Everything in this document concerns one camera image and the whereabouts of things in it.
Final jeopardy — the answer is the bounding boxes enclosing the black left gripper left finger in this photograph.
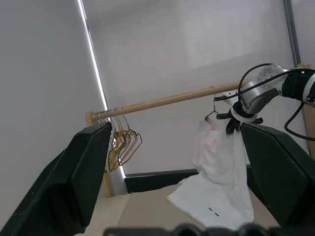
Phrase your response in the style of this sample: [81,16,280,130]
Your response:
[0,122,113,236]

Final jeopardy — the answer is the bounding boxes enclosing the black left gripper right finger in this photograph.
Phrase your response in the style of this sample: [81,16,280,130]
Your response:
[240,123,315,230]

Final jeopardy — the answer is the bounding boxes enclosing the green wire hanger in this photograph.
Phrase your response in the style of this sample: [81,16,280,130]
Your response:
[205,86,221,121]

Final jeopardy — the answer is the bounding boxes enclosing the white shorts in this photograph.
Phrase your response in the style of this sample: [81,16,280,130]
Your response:
[166,117,254,228]

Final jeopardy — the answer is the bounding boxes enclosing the wooden rack rod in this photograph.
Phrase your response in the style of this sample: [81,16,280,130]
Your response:
[86,80,258,123]

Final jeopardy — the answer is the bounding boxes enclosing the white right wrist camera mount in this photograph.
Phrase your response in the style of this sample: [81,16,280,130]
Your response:
[222,91,259,123]

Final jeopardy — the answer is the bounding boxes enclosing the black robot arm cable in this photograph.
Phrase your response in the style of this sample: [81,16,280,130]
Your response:
[237,63,315,142]

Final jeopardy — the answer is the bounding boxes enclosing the yellow wire hanger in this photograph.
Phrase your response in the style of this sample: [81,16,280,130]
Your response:
[105,137,124,174]

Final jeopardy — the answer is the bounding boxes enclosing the silver wire hanger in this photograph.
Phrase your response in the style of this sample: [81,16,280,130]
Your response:
[108,115,133,168]

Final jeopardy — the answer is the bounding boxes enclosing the orange wire hanger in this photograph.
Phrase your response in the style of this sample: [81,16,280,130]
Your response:
[112,115,131,163]

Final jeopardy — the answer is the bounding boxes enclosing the dark wire hanger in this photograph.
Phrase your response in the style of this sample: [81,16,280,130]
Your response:
[117,115,143,167]

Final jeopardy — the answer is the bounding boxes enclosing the black window frame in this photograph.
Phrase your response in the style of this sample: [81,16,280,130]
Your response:
[124,168,200,194]

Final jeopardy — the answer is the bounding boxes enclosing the grey window frame bar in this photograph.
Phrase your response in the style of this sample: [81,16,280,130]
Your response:
[282,0,303,69]

